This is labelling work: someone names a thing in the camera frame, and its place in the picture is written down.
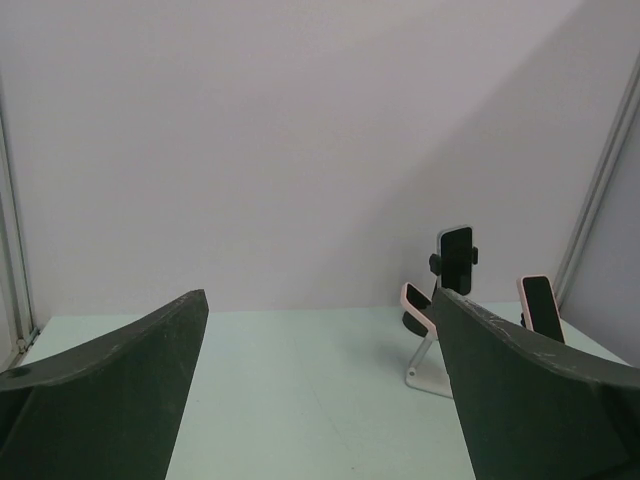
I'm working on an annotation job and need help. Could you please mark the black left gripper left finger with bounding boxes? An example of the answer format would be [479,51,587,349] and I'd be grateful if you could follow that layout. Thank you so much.
[1,290,208,479]

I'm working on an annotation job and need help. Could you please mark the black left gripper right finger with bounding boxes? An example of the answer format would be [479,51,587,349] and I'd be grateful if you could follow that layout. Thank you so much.
[432,289,639,479]

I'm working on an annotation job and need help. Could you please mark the pink phone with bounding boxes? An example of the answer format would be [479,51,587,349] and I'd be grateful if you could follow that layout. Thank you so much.
[400,282,438,340]
[517,275,565,343]

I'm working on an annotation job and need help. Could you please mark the white folding phone stand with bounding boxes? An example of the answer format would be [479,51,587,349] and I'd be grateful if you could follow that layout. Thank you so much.
[405,334,453,398]

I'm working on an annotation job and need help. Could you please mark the black round-base clamp stand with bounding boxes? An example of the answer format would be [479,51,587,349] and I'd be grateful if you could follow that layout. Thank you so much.
[429,246,479,292]

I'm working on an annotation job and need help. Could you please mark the phone in black clamp stand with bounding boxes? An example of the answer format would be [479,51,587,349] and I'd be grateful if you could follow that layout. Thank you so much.
[437,225,474,295]

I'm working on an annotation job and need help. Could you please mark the left aluminium corner post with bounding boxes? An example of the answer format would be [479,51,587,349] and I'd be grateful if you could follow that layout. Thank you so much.
[1,95,40,370]

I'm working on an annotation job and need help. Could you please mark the aluminium corner post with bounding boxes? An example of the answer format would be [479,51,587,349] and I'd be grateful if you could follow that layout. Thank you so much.
[1,95,40,370]
[553,58,639,307]

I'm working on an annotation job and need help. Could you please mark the right aluminium corner post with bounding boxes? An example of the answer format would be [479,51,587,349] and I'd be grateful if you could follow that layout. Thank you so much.
[553,58,639,307]

